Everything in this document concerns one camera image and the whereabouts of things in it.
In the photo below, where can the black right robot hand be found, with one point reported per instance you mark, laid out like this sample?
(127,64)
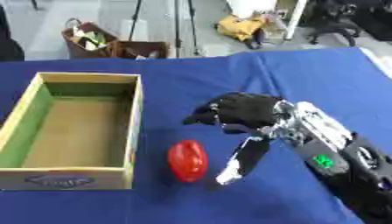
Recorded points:
(245,109)

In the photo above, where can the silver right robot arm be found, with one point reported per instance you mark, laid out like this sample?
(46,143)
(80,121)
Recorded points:
(331,145)

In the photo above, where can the brown cardboard box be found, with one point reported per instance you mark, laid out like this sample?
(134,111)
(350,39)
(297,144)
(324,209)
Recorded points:
(143,49)

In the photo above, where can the cardboard box with green inside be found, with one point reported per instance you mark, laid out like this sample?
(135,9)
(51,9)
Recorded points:
(71,131)

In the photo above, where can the red oval toy fruit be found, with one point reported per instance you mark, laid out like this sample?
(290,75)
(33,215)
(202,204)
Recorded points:
(188,160)

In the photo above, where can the yellow bag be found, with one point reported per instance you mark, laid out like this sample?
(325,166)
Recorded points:
(240,26)

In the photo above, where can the white table leg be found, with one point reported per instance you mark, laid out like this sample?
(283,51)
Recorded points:
(296,19)

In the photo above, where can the black tripod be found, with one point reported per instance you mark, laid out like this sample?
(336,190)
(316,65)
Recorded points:
(176,26)

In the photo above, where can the black office chair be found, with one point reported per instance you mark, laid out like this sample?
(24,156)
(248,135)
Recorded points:
(337,20)

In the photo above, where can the brown bag with papers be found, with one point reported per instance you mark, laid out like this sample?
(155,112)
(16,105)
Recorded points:
(86,40)

